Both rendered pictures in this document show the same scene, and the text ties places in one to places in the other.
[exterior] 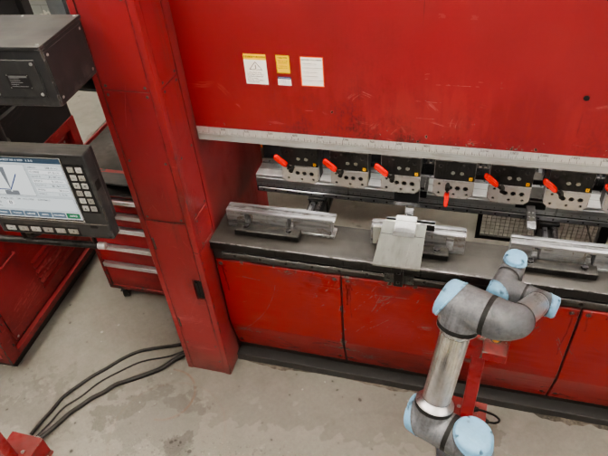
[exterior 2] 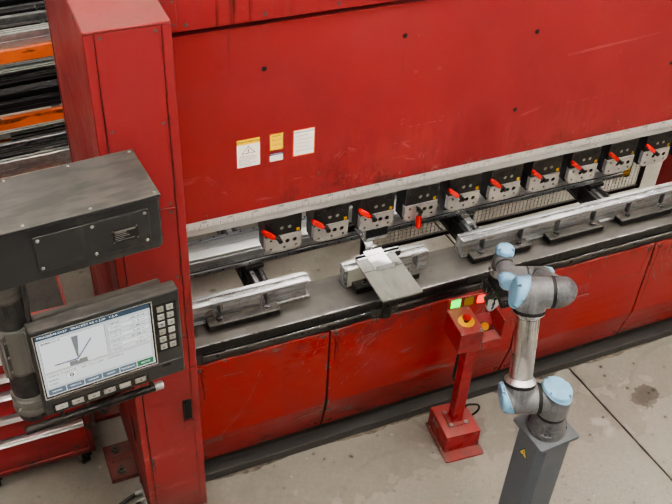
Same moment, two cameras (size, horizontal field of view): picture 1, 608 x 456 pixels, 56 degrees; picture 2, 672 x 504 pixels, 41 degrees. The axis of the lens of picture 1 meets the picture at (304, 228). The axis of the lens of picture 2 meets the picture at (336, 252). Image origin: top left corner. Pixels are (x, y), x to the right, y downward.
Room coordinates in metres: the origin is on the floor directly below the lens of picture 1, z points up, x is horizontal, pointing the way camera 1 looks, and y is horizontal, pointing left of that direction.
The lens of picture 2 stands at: (-0.20, 1.73, 3.45)
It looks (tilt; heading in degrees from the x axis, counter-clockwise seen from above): 40 degrees down; 316
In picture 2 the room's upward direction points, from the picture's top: 3 degrees clockwise
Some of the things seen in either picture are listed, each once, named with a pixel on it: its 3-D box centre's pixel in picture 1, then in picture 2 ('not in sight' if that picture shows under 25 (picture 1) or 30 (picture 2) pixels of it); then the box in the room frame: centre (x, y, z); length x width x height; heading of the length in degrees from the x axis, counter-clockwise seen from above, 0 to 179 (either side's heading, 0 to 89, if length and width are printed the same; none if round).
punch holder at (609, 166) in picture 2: not in sight; (615, 152); (1.43, -1.54, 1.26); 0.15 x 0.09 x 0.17; 71
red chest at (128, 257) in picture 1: (149, 219); (15, 371); (2.61, 0.89, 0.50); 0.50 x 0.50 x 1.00; 71
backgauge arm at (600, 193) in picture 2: not in sight; (576, 179); (1.74, -1.82, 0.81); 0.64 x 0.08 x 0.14; 161
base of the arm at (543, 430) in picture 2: not in sight; (548, 418); (0.84, -0.43, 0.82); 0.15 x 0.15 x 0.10
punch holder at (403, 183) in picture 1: (402, 168); (372, 206); (1.81, -0.40, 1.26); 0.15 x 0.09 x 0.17; 71
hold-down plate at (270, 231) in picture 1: (267, 232); (243, 316); (1.94, 0.16, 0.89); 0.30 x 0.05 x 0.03; 71
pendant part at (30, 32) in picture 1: (36, 147); (78, 304); (1.77, 0.91, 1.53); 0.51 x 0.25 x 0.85; 76
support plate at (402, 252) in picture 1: (400, 244); (388, 276); (1.66, -0.38, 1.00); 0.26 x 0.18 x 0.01; 161
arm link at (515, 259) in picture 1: (513, 266); (503, 257); (1.35, -0.70, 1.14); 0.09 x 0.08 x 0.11; 139
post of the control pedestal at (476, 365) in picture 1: (472, 382); (462, 379); (1.40, -0.67, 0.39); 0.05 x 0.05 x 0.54; 67
